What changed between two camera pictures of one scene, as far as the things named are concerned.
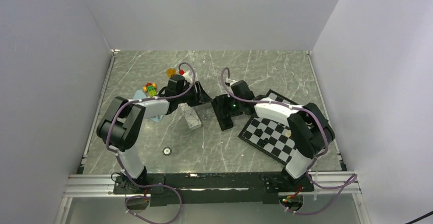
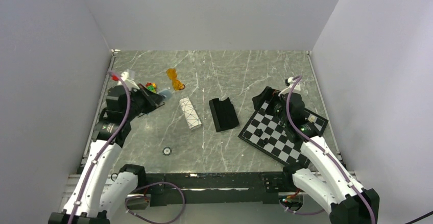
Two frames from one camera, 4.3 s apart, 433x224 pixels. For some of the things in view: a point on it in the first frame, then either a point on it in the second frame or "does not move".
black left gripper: x=200 y=98 → x=153 y=100
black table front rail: x=213 y=188 does not move
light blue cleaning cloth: x=140 y=95 → x=166 y=93
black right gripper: x=233 y=113 → x=268 y=94
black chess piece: x=258 y=132 does not move
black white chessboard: x=272 y=138 does not move
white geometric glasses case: x=191 y=116 does not move
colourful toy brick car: x=150 y=89 does not move
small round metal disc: x=167 y=151 does not move
